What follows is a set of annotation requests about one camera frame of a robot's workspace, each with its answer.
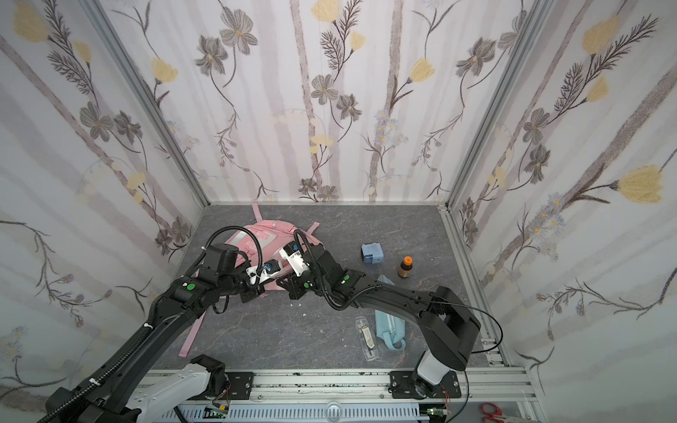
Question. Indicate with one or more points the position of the clear plastic stapler box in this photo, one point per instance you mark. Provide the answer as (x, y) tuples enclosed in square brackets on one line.
[(367, 339)]

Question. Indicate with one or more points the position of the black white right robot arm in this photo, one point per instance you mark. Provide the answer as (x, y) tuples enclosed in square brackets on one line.
[(449, 327)]

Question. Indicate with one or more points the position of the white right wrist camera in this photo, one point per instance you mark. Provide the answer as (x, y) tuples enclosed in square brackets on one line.
[(293, 255)]

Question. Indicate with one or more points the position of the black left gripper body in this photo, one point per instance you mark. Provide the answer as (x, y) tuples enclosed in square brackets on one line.
[(249, 288)]

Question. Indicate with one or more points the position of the light blue pencil case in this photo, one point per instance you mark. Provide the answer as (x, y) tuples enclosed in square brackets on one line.
[(391, 330)]

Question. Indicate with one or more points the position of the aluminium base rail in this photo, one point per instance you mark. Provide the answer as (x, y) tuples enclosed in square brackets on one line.
[(363, 395)]

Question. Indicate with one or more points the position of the pink school backpack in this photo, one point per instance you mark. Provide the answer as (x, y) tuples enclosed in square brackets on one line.
[(272, 236)]

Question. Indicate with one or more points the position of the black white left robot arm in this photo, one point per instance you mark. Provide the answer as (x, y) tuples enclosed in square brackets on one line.
[(104, 396)]

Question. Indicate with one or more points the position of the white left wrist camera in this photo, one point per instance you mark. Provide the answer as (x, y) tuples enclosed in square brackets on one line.
[(271, 269)]

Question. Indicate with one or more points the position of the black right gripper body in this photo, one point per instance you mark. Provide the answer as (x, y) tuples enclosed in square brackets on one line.
[(291, 283)]

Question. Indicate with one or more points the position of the blue pencil sharpener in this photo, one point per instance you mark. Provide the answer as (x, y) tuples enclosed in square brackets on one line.
[(372, 253)]

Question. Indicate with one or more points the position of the small orange-capped bottle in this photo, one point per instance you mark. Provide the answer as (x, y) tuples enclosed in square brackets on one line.
[(406, 267)]

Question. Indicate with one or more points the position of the red handled scissors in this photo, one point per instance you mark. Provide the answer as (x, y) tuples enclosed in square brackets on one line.
[(491, 413)]

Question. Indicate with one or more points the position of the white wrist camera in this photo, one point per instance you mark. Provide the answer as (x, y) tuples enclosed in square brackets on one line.
[(271, 269), (293, 255)]

